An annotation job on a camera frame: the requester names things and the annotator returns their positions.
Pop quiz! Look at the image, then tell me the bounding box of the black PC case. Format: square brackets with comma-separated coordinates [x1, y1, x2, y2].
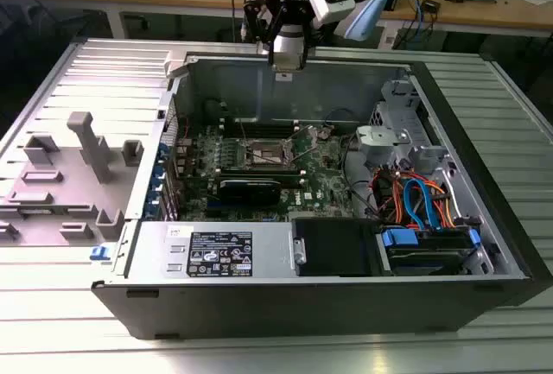
[89, 48, 553, 341]

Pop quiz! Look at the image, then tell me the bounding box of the silver CPU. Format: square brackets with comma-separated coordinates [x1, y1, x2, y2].
[271, 53, 303, 74]

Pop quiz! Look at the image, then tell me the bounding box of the silver round bracket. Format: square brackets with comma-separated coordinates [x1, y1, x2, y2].
[354, 125, 411, 160]

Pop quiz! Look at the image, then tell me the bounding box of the grey case corner bracket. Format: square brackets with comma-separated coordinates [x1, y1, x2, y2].
[163, 50, 194, 79]

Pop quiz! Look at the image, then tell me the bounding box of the black graphics card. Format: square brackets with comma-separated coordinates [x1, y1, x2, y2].
[215, 178, 282, 206]

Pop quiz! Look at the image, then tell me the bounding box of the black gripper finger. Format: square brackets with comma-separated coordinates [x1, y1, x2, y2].
[297, 0, 315, 69]
[242, 0, 287, 67]

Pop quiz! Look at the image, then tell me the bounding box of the wire locking lever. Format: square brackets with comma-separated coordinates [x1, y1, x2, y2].
[238, 119, 251, 153]
[292, 143, 314, 164]

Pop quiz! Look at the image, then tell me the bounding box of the silver drive cage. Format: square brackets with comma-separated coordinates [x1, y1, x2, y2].
[370, 79, 437, 150]

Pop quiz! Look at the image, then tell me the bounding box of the green RAM stick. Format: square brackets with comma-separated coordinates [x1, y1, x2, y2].
[218, 173, 302, 187]

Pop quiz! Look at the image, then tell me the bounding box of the thin black fan wire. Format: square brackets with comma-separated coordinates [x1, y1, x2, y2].
[322, 107, 362, 130]

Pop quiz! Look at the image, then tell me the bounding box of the dark office chair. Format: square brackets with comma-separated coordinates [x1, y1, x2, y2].
[0, 0, 111, 103]

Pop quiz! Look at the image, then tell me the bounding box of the blue wire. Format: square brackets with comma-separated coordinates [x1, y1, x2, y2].
[403, 177, 442, 233]

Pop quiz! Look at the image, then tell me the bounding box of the thick black cable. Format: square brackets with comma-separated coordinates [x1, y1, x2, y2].
[340, 134, 385, 223]

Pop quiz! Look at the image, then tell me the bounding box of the CPU socket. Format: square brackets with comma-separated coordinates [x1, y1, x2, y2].
[243, 137, 299, 172]

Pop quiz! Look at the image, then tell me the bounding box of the hard disk in blue carrier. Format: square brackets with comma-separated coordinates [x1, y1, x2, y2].
[378, 225, 484, 279]

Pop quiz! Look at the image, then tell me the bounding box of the grey parts rack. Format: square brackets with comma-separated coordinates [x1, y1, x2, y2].
[0, 110, 147, 249]

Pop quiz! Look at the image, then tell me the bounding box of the silver power supply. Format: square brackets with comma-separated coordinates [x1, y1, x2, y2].
[112, 220, 300, 281]

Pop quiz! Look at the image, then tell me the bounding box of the orange red wire bundle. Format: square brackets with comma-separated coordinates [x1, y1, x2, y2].
[370, 167, 458, 231]

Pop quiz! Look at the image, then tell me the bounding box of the green motherboard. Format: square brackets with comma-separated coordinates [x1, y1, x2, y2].
[175, 122, 362, 223]

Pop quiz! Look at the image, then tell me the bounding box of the wooden desk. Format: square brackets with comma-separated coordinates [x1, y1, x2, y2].
[0, 0, 553, 41]

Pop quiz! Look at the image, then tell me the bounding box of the black RAM slot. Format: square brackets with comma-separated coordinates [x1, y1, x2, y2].
[220, 116, 300, 124]
[220, 121, 300, 129]
[220, 126, 300, 134]
[219, 130, 300, 138]

